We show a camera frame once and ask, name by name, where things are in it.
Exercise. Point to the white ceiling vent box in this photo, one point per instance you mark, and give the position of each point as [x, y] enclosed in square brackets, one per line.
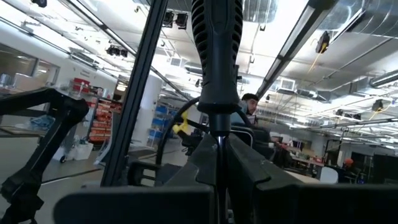
[287, 84]
[175, 62]

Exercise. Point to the red bin shelf rack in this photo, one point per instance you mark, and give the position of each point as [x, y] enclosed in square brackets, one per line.
[99, 124]

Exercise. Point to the grey ceiling tube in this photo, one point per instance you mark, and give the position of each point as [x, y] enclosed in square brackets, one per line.
[385, 77]

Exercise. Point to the black jointed leader arm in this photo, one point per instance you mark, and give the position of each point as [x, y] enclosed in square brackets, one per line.
[62, 109]

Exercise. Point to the white chair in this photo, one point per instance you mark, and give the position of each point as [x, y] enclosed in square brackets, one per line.
[329, 175]

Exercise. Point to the person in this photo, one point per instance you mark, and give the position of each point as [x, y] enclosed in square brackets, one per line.
[250, 104]
[348, 163]

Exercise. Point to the black ceiling spotlight cluster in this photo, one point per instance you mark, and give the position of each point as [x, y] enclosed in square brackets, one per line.
[116, 51]
[175, 20]

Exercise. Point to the long ceiling light rail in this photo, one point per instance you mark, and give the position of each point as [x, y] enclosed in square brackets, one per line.
[93, 18]

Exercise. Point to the red storage box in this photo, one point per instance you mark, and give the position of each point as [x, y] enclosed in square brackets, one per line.
[81, 81]

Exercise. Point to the blue bin shelf rack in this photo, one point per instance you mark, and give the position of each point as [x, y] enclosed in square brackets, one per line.
[154, 133]

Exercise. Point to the light wooden desk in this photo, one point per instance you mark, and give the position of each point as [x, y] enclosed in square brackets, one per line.
[303, 178]

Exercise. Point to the silver ceiling duct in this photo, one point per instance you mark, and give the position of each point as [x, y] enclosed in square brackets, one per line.
[357, 15]

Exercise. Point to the white building column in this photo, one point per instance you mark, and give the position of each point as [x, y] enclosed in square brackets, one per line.
[152, 93]

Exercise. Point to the black equipment rack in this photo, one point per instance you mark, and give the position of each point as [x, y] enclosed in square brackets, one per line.
[382, 168]

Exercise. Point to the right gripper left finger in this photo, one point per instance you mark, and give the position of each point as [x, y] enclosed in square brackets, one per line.
[140, 205]

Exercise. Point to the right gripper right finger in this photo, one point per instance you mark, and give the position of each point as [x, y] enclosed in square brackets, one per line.
[311, 205]

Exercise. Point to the blue plastic bag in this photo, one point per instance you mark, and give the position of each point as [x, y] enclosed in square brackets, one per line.
[42, 123]

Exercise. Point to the black aluminium table frame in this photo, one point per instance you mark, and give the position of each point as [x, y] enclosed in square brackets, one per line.
[136, 93]

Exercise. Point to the white wheeled bin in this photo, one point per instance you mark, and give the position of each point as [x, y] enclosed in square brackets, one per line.
[81, 151]

